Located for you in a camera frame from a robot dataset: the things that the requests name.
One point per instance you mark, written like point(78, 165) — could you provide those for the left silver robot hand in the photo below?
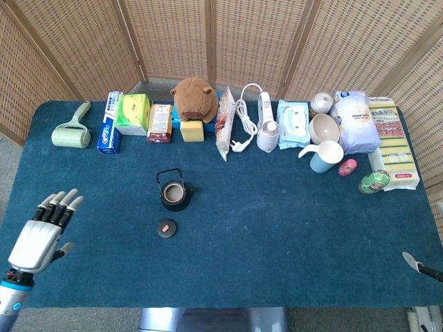
point(34, 242)

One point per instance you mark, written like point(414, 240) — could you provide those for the black teapot lid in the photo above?
point(162, 231)

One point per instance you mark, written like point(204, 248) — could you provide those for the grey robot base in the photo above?
point(211, 320)

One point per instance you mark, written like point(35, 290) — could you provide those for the black cast iron teapot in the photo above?
point(176, 207)

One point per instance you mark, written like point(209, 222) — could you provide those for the small white jar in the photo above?
point(321, 102)

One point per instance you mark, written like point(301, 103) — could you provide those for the green lint roller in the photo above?
point(71, 136)

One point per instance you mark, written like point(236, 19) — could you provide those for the blue white toothpaste box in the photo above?
point(109, 138)

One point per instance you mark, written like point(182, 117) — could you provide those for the green tissue box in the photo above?
point(133, 110)

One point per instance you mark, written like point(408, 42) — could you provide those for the brown drink carton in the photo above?
point(160, 121)

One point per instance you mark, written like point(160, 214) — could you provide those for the blue plastic box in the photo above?
point(176, 121)

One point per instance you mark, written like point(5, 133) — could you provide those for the yellow sponge block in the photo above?
point(192, 131)

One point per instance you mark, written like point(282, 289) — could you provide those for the wicker folding screen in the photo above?
point(86, 41)

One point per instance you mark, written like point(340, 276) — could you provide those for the brown capybara plush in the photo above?
point(195, 98)

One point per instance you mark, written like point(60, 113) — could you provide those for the clear snack packet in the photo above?
point(223, 135)

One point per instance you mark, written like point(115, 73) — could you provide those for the blue table mat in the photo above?
point(259, 224)

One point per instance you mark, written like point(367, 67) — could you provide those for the white handheld appliance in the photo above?
point(267, 138)

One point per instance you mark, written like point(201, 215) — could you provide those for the blue wet wipes pack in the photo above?
point(293, 124)

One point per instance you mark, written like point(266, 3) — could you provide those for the beige bowl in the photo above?
point(323, 129)

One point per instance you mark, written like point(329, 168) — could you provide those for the pink egg-shaped toy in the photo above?
point(347, 167)

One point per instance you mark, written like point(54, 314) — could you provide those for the white pale blue bag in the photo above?
point(356, 124)

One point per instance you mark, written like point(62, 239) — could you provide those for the green printed can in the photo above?
point(373, 181)

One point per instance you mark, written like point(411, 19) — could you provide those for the yellow green sponge pack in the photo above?
point(394, 145)

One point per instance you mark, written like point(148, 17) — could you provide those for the white metal frame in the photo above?
point(424, 320)

